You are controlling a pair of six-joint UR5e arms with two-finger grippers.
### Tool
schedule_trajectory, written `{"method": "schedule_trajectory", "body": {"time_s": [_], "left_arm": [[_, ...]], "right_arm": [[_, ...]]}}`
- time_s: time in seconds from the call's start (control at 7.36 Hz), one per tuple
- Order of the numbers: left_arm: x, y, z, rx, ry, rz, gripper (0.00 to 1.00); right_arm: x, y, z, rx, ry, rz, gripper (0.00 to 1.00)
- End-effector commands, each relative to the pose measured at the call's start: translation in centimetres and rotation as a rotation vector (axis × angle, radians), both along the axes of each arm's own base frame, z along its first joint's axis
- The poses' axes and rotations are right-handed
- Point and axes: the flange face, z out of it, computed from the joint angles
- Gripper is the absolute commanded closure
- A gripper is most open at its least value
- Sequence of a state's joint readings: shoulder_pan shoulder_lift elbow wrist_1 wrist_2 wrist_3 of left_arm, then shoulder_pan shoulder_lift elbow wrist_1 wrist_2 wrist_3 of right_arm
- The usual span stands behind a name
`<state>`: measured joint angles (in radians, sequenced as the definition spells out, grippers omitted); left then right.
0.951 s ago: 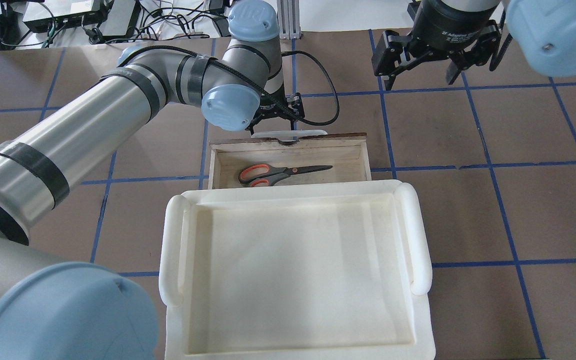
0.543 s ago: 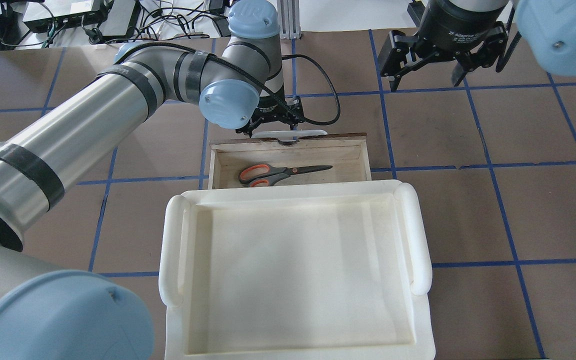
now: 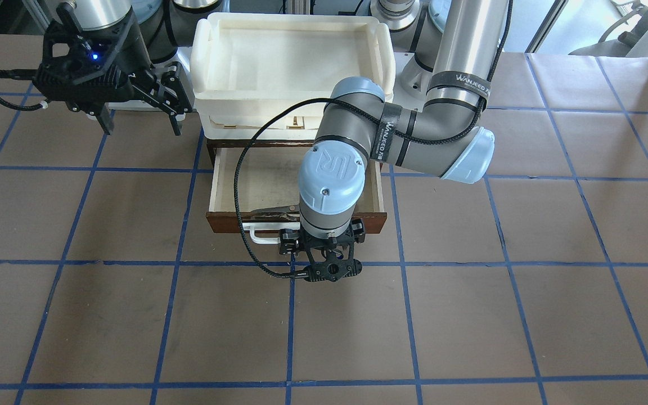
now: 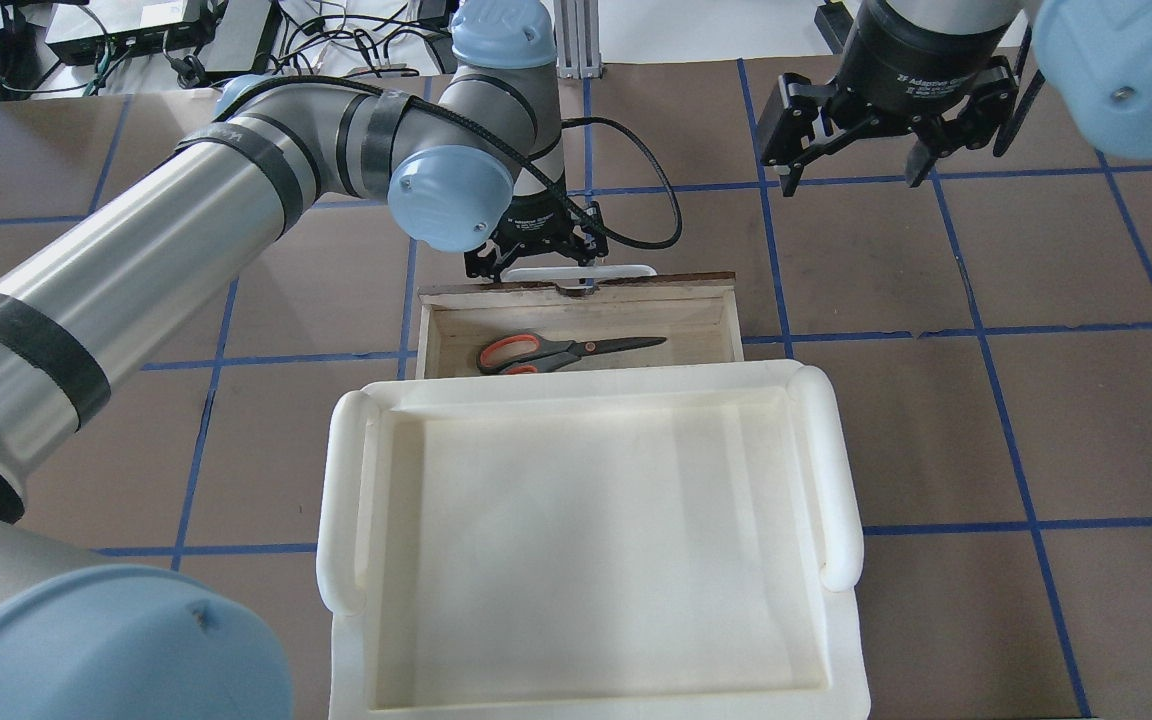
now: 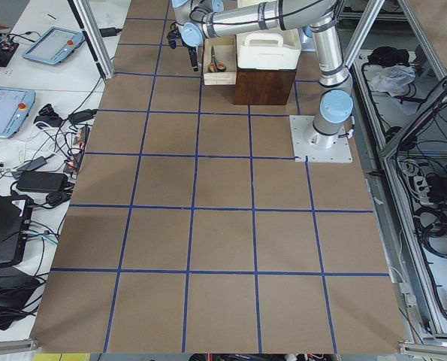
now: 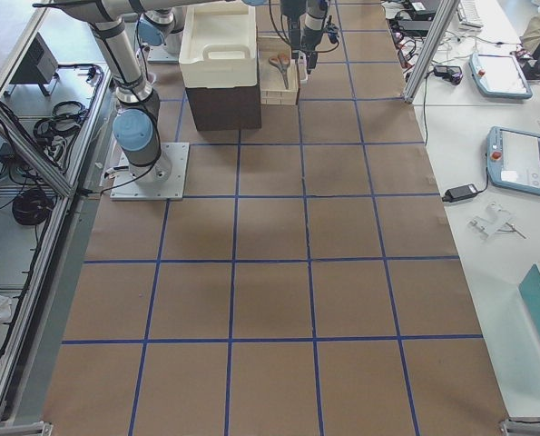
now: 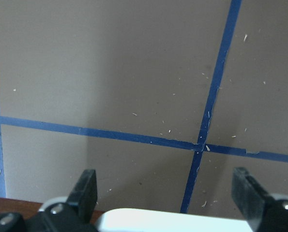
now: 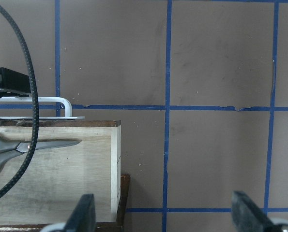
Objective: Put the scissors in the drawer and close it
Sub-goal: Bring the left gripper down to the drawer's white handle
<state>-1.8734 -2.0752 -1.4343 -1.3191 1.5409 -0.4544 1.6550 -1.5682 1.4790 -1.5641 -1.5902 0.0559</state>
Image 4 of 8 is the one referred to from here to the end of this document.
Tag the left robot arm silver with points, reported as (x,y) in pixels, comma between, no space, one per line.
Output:
(83,636)

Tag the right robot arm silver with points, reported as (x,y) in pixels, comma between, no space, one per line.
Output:
(1098,57)

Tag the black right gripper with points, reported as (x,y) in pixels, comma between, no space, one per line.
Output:
(921,55)

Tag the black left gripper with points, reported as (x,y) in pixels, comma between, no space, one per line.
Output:
(534,237)

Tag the orange grey scissors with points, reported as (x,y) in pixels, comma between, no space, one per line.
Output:
(529,353)

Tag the wooden drawer white handle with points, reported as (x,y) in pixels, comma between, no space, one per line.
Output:
(695,313)

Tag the white plastic tray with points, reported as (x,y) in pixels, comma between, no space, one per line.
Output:
(679,542)

